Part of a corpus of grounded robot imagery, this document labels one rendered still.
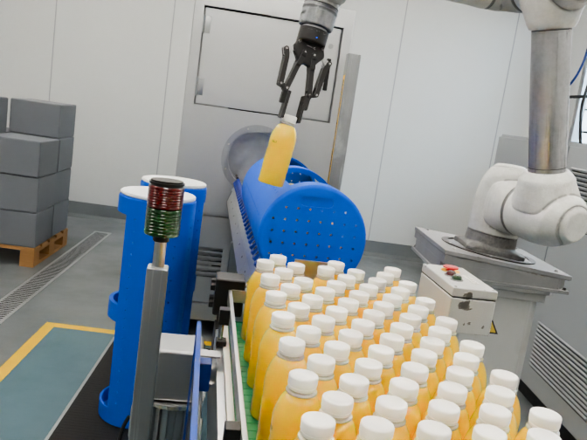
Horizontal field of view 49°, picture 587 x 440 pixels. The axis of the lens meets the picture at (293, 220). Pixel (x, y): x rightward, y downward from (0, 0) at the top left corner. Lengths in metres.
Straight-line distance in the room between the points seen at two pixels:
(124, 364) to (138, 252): 0.43
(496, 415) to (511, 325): 1.19
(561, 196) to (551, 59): 0.36
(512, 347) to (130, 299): 1.31
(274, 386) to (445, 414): 0.26
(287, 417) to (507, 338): 1.29
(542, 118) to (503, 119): 5.31
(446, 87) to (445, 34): 0.53
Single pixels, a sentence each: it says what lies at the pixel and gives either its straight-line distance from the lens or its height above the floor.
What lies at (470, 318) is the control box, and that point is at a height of 1.04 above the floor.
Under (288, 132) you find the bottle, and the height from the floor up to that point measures 1.36.
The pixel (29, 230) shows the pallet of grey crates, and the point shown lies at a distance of 5.09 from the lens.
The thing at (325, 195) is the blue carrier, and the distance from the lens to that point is 1.65.
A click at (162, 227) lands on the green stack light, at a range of 1.16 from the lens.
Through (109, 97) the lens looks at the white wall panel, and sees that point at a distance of 6.92.
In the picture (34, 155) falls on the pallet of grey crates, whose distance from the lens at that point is 4.98.
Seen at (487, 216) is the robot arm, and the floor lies 1.18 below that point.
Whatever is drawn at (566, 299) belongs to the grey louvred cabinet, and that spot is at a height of 0.67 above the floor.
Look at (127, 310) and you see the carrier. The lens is 2.45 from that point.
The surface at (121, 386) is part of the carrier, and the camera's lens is 2.55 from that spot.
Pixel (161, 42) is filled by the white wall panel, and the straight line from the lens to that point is 6.84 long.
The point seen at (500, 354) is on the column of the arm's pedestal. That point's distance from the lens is 2.07.
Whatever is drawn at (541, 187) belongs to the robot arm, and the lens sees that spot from 1.85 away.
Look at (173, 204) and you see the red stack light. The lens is 1.15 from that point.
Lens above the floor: 1.42
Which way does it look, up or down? 10 degrees down
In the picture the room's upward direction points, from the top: 8 degrees clockwise
